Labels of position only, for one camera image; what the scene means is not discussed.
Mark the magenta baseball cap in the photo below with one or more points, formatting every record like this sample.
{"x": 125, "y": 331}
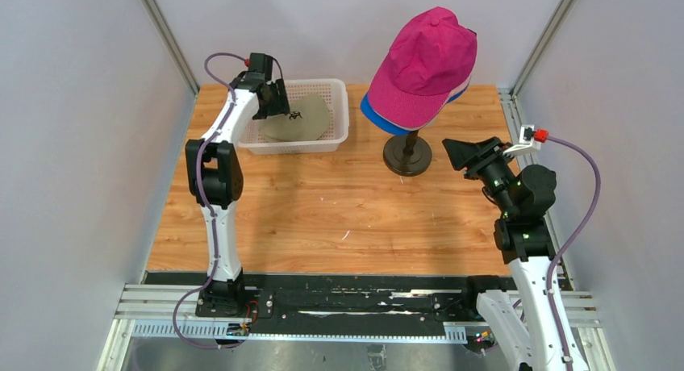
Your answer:
{"x": 432, "y": 54}

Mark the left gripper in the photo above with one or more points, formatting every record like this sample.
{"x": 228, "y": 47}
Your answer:
{"x": 279, "y": 106}

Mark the dark wooden mannequin stand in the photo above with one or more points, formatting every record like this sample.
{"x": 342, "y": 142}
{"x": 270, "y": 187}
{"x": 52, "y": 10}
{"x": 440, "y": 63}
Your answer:
{"x": 407, "y": 155}

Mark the blue baseball cap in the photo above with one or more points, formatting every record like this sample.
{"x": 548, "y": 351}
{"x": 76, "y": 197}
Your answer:
{"x": 391, "y": 128}

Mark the aluminium frame rail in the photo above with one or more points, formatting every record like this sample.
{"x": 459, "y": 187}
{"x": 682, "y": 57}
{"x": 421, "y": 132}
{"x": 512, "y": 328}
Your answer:
{"x": 158, "y": 311}

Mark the khaki baseball cap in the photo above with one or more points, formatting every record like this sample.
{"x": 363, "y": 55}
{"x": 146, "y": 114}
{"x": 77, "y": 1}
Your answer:
{"x": 308, "y": 120}

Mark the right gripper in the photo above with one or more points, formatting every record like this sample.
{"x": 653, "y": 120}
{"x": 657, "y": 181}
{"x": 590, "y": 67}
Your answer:
{"x": 462, "y": 153}

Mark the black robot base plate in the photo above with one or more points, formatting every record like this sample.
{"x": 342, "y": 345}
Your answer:
{"x": 343, "y": 293}

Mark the white plastic basket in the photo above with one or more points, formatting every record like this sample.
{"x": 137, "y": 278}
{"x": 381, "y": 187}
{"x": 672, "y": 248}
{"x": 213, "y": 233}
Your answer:
{"x": 335, "y": 95}

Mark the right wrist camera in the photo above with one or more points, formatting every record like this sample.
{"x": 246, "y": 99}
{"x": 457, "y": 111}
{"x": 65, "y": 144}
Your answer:
{"x": 530, "y": 140}

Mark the light pink baseball cap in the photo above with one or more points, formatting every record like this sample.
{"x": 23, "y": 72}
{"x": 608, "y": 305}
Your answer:
{"x": 409, "y": 111}

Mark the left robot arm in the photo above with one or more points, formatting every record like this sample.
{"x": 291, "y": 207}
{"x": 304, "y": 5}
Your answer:
{"x": 216, "y": 180}

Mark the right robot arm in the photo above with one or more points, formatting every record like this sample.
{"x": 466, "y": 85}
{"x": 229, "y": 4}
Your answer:
{"x": 543, "y": 340}

